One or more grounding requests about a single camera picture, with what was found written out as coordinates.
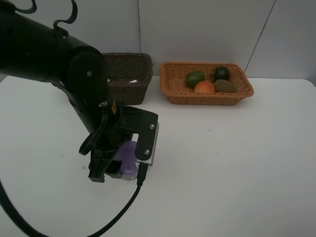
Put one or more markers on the dark purple mangosteen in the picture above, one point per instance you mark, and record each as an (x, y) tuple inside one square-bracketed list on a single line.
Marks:
[(221, 73)]

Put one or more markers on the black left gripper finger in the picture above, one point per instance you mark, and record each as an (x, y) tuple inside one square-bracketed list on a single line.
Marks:
[(114, 169), (101, 163)]

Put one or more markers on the orange wicker basket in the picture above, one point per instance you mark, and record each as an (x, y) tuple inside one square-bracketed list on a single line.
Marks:
[(172, 84)]

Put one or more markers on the brown kiwi fruit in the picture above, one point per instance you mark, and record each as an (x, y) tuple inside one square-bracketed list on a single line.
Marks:
[(224, 86)]

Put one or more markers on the orange red peach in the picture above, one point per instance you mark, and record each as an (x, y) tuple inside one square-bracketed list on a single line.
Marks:
[(204, 87)]

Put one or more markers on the white marker red caps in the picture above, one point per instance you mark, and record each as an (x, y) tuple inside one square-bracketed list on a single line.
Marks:
[(133, 81)]

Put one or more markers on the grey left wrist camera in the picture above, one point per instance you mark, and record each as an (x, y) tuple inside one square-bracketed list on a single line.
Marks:
[(145, 124)]

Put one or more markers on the dark brown wicker basket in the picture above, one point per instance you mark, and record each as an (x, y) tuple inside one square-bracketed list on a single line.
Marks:
[(130, 79)]

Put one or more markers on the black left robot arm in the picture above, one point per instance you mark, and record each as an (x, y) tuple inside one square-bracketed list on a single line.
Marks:
[(31, 50)]

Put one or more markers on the purple lidded round can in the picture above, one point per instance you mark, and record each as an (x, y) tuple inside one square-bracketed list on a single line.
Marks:
[(128, 166)]

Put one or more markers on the green lime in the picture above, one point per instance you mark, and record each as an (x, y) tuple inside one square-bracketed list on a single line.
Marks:
[(193, 78)]

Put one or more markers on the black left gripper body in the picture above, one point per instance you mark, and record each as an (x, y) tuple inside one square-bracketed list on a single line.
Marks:
[(108, 131)]

